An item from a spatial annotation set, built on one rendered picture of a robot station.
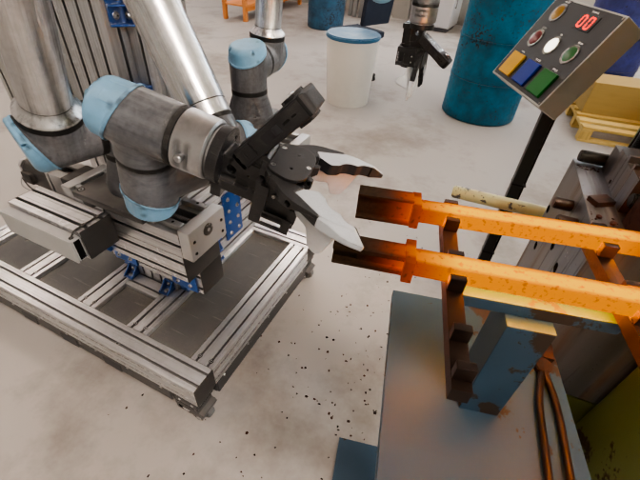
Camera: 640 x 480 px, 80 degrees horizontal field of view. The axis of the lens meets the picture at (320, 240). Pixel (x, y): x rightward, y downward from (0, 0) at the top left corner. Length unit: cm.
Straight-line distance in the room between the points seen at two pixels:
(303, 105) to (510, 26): 331
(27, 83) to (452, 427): 88
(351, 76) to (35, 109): 309
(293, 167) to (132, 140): 18
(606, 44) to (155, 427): 178
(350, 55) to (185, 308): 272
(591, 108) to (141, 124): 415
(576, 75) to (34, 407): 202
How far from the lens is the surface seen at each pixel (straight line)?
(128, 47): 117
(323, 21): 688
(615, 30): 138
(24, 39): 78
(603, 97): 437
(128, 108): 49
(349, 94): 377
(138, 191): 56
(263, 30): 140
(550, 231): 62
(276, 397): 152
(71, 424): 166
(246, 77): 129
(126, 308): 161
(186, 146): 46
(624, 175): 105
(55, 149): 91
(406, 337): 75
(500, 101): 382
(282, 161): 44
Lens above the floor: 135
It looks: 40 degrees down
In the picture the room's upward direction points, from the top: 4 degrees clockwise
